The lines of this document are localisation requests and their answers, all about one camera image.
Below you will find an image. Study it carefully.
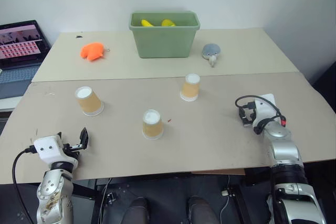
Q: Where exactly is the green plastic bin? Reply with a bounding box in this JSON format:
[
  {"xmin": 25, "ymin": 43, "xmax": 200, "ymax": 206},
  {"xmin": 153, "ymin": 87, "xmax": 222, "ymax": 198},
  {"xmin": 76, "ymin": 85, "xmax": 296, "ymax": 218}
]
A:
[{"xmin": 128, "ymin": 10, "xmax": 202, "ymax": 59}]

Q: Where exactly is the orange plush toy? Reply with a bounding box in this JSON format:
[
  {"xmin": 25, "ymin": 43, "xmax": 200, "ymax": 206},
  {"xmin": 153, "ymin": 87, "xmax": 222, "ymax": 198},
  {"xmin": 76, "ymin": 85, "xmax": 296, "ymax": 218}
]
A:
[{"xmin": 80, "ymin": 41, "xmax": 111, "ymax": 62}]

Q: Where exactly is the grey plush toy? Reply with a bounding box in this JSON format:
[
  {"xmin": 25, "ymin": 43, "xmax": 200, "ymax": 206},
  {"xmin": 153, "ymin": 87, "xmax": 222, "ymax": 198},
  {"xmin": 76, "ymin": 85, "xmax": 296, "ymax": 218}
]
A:
[{"xmin": 201, "ymin": 43, "xmax": 222, "ymax": 68}]

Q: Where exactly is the tan paper cup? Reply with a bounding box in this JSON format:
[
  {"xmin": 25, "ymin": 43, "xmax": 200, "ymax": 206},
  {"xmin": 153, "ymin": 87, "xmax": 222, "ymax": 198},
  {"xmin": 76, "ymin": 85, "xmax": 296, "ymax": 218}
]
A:
[
  {"xmin": 142, "ymin": 109, "xmax": 164, "ymax": 141},
  {"xmin": 74, "ymin": 86, "xmax": 104, "ymax": 117},
  {"xmin": 180, "ymin": 73, "xmax": 201, "ymax": 102}
]

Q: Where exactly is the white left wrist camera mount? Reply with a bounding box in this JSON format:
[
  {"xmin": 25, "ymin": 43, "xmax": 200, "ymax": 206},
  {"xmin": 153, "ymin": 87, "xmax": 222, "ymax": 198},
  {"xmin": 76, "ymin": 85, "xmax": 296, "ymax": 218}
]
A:
[{"xmin": 33, "ymin": 135, "xmax": 79, "ymax": 168}]

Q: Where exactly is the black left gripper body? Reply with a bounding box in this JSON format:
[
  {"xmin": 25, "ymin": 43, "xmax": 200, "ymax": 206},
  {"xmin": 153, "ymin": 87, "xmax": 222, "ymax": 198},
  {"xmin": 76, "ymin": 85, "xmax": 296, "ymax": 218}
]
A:
[{"xmin": 62, "ymin": 142, "xmax": 82, "ymax": 161}]

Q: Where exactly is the brown cardboard piece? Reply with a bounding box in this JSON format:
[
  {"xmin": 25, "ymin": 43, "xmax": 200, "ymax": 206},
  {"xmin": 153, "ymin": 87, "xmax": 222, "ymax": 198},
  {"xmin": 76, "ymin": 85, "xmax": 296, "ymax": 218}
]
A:
[{"xmin": 191, "ymin": 168, "xmax": 246, "ymax": 176}]

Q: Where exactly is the dark rounded shape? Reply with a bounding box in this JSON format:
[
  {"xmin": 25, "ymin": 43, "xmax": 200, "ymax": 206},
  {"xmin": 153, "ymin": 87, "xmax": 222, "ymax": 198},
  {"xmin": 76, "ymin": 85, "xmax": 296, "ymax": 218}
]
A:
[
  {"xmin": 186, "ymin": 195, "xmax": 220, "ymax": 224},
  {"xmin": 127, "ymin": 197, "xmax": 149, "ymax": 224}
]

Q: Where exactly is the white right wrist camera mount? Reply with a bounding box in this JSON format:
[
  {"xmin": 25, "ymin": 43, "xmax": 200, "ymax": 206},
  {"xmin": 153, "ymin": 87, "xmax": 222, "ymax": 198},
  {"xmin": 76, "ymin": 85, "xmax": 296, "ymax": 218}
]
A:
[{"xmin": 252, "ymin": 93, "xmax": 282, "ymax": 128}]

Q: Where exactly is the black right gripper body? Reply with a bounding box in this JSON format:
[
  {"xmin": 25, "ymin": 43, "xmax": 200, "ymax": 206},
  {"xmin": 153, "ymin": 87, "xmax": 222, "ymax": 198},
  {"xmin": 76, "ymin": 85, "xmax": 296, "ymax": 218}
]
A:
[{"xmin": 244, "ymin": 101, "xmax": 257, "ymax": 128}]

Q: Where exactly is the thin white cable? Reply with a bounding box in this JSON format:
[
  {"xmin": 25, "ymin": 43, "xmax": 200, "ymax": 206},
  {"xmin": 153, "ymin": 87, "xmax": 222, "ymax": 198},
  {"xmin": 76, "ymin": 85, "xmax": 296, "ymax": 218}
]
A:
[{"xmin": 219, "ymin": 174, "xmax": 232, "ymax": 224}]

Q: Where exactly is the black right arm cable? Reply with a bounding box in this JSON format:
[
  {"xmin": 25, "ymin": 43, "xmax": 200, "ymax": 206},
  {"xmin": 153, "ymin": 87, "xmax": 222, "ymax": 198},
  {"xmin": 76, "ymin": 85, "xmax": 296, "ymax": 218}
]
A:
[{"xmin": 235, "ymin": 95, "xmax": 287, "ymax": 134}]

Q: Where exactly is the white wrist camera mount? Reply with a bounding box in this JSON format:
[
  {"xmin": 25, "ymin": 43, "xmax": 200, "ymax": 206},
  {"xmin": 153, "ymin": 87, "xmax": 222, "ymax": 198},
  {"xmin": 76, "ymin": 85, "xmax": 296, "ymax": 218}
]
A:
[
  {"xmin": 33, "ymin": 135, "xmax": 79, "ymax": 168},
  {"xmin": 252, "ymin": 93, "xmax": 282, "ymax": 128}
]

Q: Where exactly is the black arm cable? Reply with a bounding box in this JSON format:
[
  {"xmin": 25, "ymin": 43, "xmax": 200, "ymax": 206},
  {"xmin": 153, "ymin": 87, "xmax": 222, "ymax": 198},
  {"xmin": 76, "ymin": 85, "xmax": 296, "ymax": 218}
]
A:
[
  {"xmin": 235, "ymin": 95, "xmax": 287, "ymax": 134},
  {"xmin": 12, "ymin": 147, "xmax": 37, "ymax": 224}
]

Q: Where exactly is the open laptop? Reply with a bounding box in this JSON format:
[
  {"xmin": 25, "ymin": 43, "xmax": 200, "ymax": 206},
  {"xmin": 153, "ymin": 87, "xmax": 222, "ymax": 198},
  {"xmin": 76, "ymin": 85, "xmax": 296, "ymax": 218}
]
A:
[{"xmin": 0, "ymin": 19, "xmax": 52, "ymax": 101}]

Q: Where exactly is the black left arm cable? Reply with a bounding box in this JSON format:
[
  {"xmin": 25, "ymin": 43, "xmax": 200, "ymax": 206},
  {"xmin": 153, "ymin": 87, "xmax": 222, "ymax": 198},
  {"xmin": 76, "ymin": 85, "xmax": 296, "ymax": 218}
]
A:
[{"xmin": 12, "ymin": 147, "xmax": 37, "ymax": 224}]

